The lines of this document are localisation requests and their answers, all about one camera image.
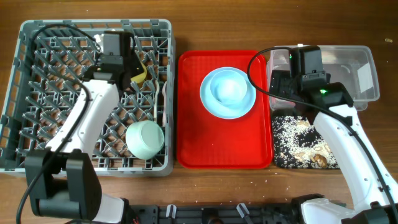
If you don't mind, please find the yellow plastic cup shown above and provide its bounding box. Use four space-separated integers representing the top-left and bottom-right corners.
131 62 147 84

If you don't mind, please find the light blue bowl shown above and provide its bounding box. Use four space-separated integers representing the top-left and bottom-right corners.
210 68 248 105

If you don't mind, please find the light blue plate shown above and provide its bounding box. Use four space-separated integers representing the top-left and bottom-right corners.
200 67 256 119

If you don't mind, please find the white plastic spoon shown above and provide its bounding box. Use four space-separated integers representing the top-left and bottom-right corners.
154 80 160 123

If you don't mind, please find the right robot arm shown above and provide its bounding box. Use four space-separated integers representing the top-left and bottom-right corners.
269 70 397 223

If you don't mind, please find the grey dishwasher rack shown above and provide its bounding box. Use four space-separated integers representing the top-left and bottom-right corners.
1 19 175 177

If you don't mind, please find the green bowl with food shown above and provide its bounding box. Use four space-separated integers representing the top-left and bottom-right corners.
125 120 165 160

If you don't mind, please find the clear plastic bin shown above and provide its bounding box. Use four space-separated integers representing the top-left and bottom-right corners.
267 45 380 111

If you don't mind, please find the red plastic tray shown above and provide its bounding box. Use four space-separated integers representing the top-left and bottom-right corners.
176 50 273 169

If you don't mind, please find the white plastic fork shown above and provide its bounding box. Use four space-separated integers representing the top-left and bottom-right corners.
162 81 167 127

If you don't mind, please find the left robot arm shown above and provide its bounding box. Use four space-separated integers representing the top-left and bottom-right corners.
16 31 145 223

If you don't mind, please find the spilled rice and food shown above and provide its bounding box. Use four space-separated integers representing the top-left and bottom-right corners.
272 115 340 169

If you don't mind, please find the black waste tray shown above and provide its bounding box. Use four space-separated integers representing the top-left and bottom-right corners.
272 108 341 170

